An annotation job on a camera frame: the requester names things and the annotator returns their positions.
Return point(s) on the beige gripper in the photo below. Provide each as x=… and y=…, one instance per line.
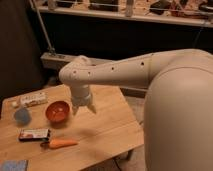
x=81, y=96

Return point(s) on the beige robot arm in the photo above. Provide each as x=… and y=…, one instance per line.
x=178, y=108

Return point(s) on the orange ceramic bowl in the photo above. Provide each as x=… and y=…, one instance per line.
x=57, y=111

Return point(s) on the orange carrot toy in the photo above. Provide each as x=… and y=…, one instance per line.
x=58, y=143

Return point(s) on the wooden table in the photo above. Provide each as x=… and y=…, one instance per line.
x=112, y=130

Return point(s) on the dark rectangular snack box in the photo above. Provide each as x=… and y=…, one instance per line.
x=34, y=134

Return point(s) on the blue round cup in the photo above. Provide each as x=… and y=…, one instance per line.
x=22, y=116

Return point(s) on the metal diagonal rod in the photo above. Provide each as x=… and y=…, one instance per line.
x=51, y=48

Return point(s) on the small white ball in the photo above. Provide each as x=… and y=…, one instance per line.
x=14, y=104

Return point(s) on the cluttered upper shelf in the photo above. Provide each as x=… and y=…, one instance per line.
x=157, y=11

